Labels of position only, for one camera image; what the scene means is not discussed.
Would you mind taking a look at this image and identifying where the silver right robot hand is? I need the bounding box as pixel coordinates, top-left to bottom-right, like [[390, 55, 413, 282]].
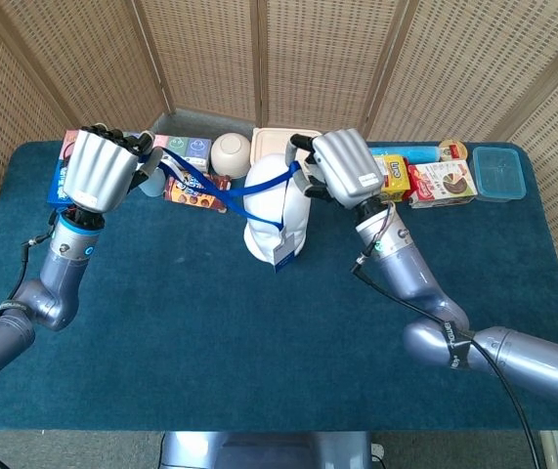
[[285, 128, 386, 209]]

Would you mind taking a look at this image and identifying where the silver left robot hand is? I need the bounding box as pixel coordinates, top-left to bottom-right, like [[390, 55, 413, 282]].
[[62, 124, 163, 214]]

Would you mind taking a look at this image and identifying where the blue Oreo cookie box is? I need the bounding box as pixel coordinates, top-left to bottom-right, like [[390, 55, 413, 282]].
[[46, 129, 108, 206]]

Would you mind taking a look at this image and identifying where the yellow Lipo snack bag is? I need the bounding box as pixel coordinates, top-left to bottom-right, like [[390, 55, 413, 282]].
[[373, 153, 412, 204]]

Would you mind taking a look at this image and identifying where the light blue plastic pitcher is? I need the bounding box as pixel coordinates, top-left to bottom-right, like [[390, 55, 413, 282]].
[[139, 165, 167, 199]]

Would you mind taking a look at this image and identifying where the white foam mannequin head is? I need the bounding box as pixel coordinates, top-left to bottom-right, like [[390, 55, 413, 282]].
[[242, 152, 313, 265]]

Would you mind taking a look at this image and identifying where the light blue roll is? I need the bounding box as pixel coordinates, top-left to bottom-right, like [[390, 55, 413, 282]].
[[368, 141, 442, 165]]

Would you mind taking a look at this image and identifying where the beige lidded lunch box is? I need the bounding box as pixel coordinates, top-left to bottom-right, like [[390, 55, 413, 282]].
[[249, 126, 323, 163]]

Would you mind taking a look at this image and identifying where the brown Hello Panda box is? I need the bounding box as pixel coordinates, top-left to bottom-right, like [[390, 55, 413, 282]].
[[163, 173, 233, 214]]

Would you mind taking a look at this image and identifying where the red white pie box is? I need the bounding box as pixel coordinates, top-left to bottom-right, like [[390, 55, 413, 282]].
[[403, 159, 479, 210]]

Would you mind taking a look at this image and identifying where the pastel smiley multipack box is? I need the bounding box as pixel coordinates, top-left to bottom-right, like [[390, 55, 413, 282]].
[[153, 132, 212, 173]]

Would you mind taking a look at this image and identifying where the small cup yellow red lid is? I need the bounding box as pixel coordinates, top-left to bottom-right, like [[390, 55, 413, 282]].
[[437, 139, 470, 163]]

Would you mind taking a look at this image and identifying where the beige bowl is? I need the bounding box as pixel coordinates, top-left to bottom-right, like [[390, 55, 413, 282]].
[[209, 132, 252, 178]]

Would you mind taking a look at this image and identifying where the woven rattan folding screen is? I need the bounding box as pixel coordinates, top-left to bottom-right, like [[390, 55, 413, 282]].
[[0, 0, 558, 343]]

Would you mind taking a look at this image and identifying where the teal plastic food container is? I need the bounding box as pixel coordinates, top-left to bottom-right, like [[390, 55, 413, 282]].
[[471, 146, 528, 202]]

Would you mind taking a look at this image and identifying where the blue table cloth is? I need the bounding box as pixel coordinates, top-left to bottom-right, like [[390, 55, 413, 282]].
[[0, 140, 558, 434]]

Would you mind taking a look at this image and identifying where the grey robot torso base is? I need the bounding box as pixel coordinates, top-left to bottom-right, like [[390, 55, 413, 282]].
[[159, 430, 373, 469]]

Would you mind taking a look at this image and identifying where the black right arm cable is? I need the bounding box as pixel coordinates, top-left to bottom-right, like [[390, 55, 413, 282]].
[[349, 243, 541, 469]]

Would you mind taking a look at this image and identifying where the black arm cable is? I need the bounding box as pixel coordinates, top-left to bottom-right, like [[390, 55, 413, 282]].
[[0, 234, 58, 323], [349, 243, 541, 469]]

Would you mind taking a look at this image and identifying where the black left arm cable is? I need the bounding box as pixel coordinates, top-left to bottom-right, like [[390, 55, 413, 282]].
[[0, 234, 58, 323]]

